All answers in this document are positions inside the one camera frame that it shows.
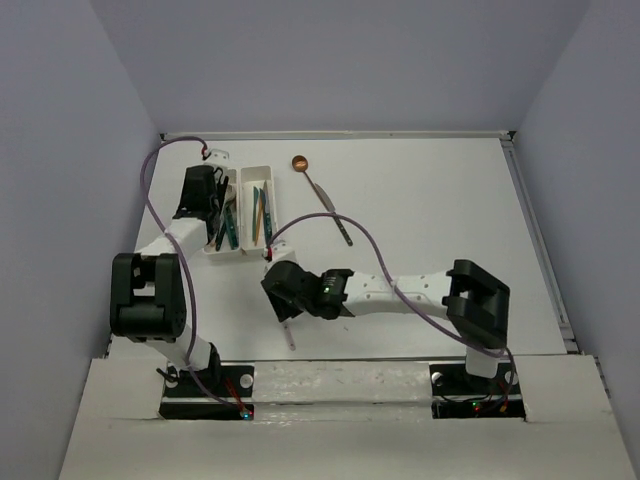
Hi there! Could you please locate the silver spoon green handle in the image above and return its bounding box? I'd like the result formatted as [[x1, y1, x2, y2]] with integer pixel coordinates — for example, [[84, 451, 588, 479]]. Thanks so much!
[[225, 206, 239, 250]]

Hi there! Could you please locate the orange plastic knife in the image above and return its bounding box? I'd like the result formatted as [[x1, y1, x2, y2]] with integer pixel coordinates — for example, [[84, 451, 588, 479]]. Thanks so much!
[[254, 188, 265, 246]]

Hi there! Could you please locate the steel knife pink handle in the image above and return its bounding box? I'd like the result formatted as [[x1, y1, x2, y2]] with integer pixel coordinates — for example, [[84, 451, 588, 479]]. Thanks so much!
[[282, 322, 296, 351]]

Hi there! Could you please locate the steel knife green handle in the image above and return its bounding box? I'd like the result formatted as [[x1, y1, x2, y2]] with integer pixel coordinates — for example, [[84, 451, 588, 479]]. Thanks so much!
[[262, 181, 273, 242]]

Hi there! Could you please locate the beige plastic spoon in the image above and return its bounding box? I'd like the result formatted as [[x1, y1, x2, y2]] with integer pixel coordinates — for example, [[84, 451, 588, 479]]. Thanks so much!
[[208, 188, 236, 248]]

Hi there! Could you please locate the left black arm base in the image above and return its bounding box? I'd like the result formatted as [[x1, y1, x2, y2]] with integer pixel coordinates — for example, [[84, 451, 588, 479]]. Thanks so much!
[[156, 364, 255, 421]]

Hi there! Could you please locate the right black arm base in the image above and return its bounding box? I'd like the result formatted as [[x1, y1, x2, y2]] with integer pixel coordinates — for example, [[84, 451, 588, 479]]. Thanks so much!
[[429, 363, 526, 420]]

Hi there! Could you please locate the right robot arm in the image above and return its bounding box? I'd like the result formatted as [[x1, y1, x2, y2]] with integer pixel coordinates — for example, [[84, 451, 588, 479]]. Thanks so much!
[[261, 259, 510, 392]]

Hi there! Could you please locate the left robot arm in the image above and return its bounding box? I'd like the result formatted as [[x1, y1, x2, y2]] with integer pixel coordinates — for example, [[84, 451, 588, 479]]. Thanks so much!
[[110, 163, 229, 395]]

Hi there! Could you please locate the white right utensil tray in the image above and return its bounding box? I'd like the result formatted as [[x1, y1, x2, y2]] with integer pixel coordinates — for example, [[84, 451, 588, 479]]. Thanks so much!
[[239, 165, 278, 257]]

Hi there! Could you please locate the white utensil tray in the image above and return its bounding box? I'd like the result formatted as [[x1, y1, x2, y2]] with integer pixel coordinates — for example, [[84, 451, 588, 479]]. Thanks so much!
[[204, 169, 241, 260], [239, 165, 278, 257]]

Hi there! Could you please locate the white left utensil tray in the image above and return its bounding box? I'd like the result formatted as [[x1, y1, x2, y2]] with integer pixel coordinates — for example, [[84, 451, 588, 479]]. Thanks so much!
[[204, 169, 241, 260]]

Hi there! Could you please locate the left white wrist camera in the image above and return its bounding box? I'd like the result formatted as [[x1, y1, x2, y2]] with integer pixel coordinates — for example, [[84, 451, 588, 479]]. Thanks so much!
[[202, 148, 230, 168]]

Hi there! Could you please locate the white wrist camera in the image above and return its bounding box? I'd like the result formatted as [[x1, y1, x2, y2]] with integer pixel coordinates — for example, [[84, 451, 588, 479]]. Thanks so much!
[[202, 148, 230, 168], [263, 241, 296, 263]]

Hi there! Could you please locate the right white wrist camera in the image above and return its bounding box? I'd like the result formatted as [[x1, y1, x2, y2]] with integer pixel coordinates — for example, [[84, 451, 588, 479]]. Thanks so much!
[[263, 241, 296, 263]]

